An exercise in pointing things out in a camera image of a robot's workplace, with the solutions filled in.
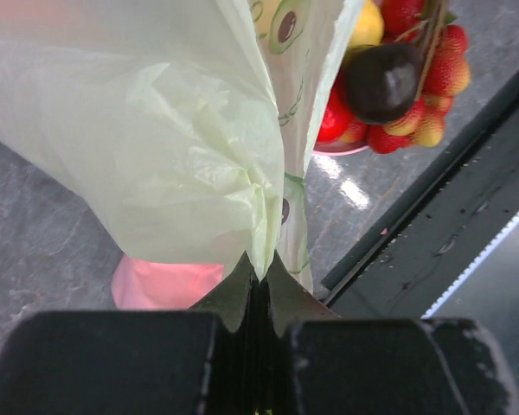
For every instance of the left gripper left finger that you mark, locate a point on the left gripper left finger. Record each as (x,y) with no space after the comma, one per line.
(193,361)

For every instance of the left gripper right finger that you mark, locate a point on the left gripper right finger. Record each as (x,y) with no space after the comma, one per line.
(321,363)

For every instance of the translucent green plastic bag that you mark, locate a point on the translucent green plastic bag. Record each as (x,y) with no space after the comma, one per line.
(186,126)

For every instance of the red fake apple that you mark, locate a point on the red fake apple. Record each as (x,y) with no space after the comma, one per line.
(337,116)

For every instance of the dark purple fake plum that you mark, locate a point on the dark purple fake plum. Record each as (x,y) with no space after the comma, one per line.
(380,82)

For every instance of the red strawberry bunch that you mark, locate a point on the red strawberry bunch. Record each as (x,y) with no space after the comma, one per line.
(430,26)

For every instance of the yellow fake pear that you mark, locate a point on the yellow fake pear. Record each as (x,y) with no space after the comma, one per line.
(369,28)

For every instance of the pink baseball cap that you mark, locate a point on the pink baseball cap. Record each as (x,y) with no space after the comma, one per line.
(142,285)

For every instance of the pink plate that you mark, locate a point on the pink plate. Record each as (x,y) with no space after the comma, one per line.
(339,148)

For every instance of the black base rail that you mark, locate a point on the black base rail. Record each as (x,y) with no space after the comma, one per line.
(419,249)

